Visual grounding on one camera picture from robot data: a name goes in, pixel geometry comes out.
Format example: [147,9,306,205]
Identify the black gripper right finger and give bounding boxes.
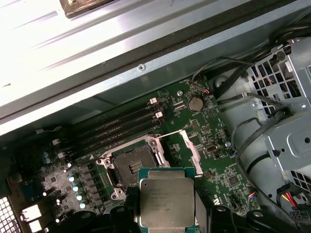
[193,191,301,233]

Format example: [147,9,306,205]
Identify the round coin battery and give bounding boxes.
[187,96,204,113]

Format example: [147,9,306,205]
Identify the red yellow power wires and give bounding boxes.
[276,183,311,233]

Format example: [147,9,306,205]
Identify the black PC case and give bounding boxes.
[0,0,311,233]

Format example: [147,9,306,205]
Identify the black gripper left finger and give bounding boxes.
[70,186,141,233]

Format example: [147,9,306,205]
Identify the black cable bundle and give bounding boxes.
[229,91,294,212]

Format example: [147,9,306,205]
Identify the RAM slot black clips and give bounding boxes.
[62,118,162,167]

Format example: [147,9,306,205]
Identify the thin black wire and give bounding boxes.
[190,56,255,96]

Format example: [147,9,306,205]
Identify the CPU socket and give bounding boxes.
[95,133,172,203]

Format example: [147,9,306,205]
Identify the silver CPU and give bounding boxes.
[137,167,196,230]

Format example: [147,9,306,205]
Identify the silver metal drive cage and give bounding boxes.
[215,40,311,219]

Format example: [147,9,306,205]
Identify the green motherboard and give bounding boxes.
[14,79,263,233]

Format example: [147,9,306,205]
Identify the metal socket cover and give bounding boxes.
[145,130,205,179]

